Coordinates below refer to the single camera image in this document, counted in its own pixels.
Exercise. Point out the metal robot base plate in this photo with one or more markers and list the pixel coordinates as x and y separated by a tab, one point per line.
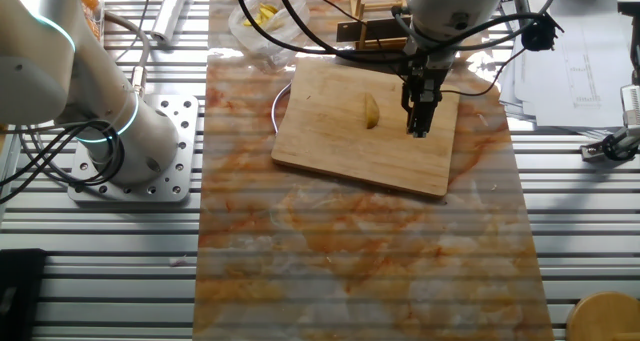
185	131

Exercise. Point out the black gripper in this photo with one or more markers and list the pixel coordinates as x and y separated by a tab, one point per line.
427	76

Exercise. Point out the steel kitchen cleaver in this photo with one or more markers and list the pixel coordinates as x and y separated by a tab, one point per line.
380	29

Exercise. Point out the stack of white papers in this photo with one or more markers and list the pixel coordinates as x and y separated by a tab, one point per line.
575	81

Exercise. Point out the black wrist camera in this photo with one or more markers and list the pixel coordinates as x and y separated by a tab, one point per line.
540	33

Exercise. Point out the wooden knife rack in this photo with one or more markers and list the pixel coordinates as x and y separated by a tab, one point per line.
358	1

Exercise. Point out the silver camera bracket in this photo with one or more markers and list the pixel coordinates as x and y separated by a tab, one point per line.
520	1

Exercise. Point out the black box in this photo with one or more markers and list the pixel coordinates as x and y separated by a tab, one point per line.
20	296

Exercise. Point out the clear plastic bag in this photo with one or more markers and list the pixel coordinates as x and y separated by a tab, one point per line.
290	11

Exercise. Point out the white plastic wrap roll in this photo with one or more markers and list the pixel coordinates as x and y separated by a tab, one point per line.
170	16

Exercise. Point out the clear plastic fruit tray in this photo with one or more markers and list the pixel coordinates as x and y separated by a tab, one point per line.
97	11

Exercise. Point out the pile of potato slices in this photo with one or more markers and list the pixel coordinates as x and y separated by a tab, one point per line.
262	15

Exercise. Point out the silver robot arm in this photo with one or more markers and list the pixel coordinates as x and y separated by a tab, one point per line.
45	81

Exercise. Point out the wooden stand with round base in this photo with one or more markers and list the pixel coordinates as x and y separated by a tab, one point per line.
605	318

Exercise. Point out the orange marble pattern mat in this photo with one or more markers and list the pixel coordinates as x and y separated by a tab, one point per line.
350	256

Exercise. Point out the wooden cutting board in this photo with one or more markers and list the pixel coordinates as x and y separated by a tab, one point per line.
350	156

